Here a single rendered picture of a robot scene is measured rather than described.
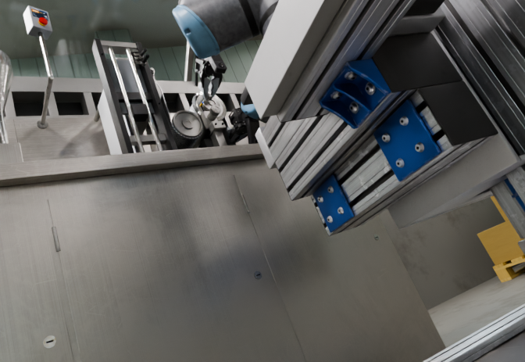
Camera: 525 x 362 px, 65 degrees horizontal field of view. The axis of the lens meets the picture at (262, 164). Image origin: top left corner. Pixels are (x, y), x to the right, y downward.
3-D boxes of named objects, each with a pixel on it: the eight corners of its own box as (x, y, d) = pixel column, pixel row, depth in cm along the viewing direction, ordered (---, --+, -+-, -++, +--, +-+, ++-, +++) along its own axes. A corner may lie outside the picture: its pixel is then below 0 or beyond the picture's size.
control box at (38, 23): (34, 22, 144) (30, 1, 147) (26, 34, 147) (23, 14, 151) (55, 28, 149) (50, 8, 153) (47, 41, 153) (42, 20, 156)
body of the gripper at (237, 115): (242, 116, 166) (257, 98, 157) (250, 134, 163) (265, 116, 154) (226, 117, 161) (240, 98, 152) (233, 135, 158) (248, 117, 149)
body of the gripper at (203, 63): (210, 73, 168) (213, 43, 164) (221, 77, 162) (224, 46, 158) (194, 73, 163) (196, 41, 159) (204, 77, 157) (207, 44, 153)
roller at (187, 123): (178, 137, 151) (169, 109, 155) (157, 170, 169) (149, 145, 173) (207, 135, 158) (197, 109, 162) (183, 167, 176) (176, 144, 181)
